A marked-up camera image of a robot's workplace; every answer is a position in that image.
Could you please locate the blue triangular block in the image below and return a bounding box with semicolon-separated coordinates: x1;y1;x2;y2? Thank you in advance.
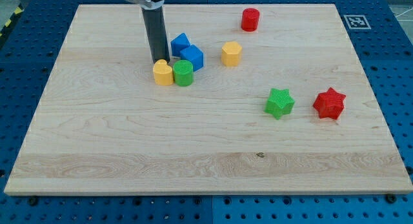
170;33;191;57

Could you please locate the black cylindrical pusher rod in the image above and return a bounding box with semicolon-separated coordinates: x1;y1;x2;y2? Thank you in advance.
141;6;170;63

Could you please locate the red cylinder block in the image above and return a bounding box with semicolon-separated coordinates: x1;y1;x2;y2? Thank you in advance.
241;8;260;32

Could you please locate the green star block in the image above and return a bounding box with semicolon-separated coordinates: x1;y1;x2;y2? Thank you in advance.
264;88;295;119

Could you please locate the yellow heart block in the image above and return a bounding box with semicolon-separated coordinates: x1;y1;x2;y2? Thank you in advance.
153;59;174;86

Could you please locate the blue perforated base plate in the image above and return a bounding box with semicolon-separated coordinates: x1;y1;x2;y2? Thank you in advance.
1;0;412;223

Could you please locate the green cylinder block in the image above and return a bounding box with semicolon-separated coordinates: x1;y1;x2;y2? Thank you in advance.
173;60;194;87

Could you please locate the blue cube block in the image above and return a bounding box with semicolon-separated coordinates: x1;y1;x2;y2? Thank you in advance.
179;45;204;71

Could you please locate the light wooden board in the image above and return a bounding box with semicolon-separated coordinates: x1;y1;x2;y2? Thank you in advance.
5;4;412;196

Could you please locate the yellow hexagon block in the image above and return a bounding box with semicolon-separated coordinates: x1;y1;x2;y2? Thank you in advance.
221;41;242;66

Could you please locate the red star block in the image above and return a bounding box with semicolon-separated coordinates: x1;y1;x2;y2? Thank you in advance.
313;87;346;120

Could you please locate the white fiducial marker tag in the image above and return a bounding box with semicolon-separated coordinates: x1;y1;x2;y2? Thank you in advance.
343;14;371;30

